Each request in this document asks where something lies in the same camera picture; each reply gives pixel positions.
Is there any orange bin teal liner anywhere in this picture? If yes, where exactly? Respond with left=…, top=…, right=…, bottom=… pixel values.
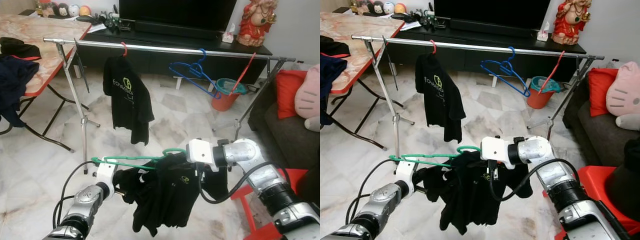
left=526, top=75, right=561, bottom=110
left=210, top=77, right=248, bottom=112

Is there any dark grey fabric sofa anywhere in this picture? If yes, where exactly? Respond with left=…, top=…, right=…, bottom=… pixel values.
left=248, top=74, right=321, bottom=172
left=562, top=74, right=640, bottom=169

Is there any small white figurine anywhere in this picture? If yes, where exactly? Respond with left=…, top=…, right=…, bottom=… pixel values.
left=536, top=20, right=550, bottom=42
left=221, top=22, right=236, bottom=44

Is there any dark blue garment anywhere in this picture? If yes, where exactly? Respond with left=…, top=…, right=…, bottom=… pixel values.
left=0, top=54, right=40, bottom=129
left=320, top=53, right=349, bottom=126

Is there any red cushion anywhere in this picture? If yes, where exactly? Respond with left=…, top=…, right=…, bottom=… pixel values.
left=275, top=69, right=307, bottom=120
left=588, top=67, right=621, bottom=118

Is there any blue plastic hanger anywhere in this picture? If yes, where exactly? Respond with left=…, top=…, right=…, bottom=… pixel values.
left=480, top=46, right=532, bottom=98
left=168, top=48, right=223, bottom=100

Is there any marble-pattern folding table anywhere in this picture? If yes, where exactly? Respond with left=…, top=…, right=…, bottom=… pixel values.
left=320, top=11, right=406, bottom=151
left=0, top=13, right=93, bottom=154

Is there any red robed deity statue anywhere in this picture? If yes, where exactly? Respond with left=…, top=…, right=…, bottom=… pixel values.
left=551, top=0, right=593, bottom=46
left=236, top=0, right=278, bottom=48

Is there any black soundbar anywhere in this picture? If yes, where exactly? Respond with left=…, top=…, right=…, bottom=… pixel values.
left=449, top=18, right=541, bottom=39
left=134, top=20, right=229, bottom=41

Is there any green plastic hanger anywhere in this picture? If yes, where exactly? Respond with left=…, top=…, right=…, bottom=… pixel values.
left=90, top=147, right=189, bottom=171
left=388, top=145, right=482, bottom=169

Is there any red plastic stool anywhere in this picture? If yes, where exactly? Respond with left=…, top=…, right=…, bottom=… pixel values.
left=552, top=165, right=640, bottom=240
left=229, top=167, right=312, bottom=240

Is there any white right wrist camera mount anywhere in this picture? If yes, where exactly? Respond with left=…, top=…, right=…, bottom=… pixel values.
left=480, top=135, right=516, bottom=170
left=185, top=138, right=221, bottom=174

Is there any black television stand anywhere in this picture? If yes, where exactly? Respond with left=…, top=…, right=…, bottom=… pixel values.
left=75, top=22, right=274, bottom=87
left=387, top=20, right=587, bottom=84

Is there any pink cat face cushion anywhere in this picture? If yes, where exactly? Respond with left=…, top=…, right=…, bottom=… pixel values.
left=294, top=63, right=321, bottom=120
left=605, top=61, right=640, bottom=117

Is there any silver metal clothes rack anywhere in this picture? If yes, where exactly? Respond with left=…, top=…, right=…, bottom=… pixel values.
left=42, top=37, right=297, bottom=176
left=351, top=34, right=605, bottom=164

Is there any black printed t-shirt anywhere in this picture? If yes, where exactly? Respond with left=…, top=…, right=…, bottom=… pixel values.
left=414, top=149, right=534, bottom=236
left=415, top=52, right=467, bottom=144
left=117, top=152, right=231, bottom=238
left=102, top=55, right=155, bottom=146

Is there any black flat television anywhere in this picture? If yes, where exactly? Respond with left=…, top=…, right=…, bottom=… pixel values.
left=433, top=0, right=553, bottom=31
left=118, top=0, right=239, bottom=34

